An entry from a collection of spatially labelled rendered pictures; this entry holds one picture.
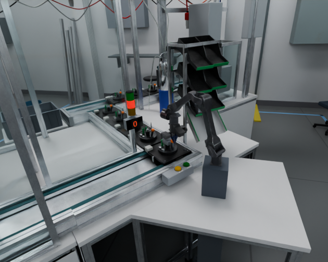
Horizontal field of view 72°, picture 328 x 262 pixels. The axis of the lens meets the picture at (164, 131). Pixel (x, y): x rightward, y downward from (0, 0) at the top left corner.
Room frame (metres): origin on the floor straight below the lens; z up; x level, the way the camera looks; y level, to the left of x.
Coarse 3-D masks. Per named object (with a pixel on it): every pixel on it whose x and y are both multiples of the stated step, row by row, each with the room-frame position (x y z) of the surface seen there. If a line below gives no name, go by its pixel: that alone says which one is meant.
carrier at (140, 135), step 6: (144, 132) 1.65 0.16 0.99; (150, 132) 1.65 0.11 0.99; (156, 132) 1.68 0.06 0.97; (138, 138) 1.58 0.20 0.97; (144, 138) 1.54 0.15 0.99; (150, 138) 1.54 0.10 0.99; (156, 138) 1.57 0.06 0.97; (138, 144) 1.49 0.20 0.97; (144, 144) 1.49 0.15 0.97; (150, 144) 1.48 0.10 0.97; (156, 144) 1.50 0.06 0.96
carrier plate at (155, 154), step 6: (150, 150) 1.39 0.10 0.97; (156, 150) 1.39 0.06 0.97; (180, 150) 1.37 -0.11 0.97; (186, 150) 1.37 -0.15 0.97; (156, 156) 1.31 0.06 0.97; (162, 156) 1.30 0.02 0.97; (168, 156) 1.30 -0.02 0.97; (174, 156) 1.30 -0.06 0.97; (180, 156) 1.30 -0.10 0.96; (162, 162) 1.24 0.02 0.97; (168, 162) 1.24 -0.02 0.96
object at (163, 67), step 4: (164, 56) 2.38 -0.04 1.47; (164, 60) 2.36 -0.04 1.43; (160, 64) 2.34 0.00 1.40; (164, 64) 2.32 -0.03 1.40; (160, 68) 2.34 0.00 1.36; (164, 68) 2.32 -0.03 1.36; (160, 72) 2.34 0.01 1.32; (164, 72) 2.32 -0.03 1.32; (160, 76) 2.34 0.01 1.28; (164, 76) 2.32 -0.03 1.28; (160, 80) 2.35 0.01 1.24; (164, 80) 2.32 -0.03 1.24; (160, 84) 2.35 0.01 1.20; (164, 84) 2.32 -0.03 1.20; (160, 88) 2.35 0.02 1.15; (164, 88) 2.32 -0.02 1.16
